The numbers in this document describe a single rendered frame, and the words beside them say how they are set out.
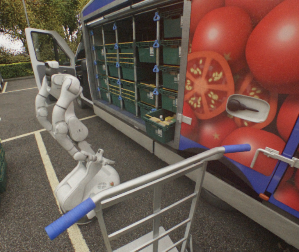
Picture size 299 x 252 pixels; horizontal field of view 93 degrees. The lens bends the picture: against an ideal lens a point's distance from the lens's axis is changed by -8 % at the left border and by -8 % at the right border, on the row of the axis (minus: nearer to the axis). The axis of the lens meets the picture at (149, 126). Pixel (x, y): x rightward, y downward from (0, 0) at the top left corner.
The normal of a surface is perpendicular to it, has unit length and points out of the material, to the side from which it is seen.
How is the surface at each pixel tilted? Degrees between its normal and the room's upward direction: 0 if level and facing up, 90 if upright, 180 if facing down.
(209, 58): 90
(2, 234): 0
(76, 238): 0
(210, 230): 0
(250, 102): 90
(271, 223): 90
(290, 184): 90
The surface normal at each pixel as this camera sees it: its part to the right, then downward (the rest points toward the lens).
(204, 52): -0.76, 0.29
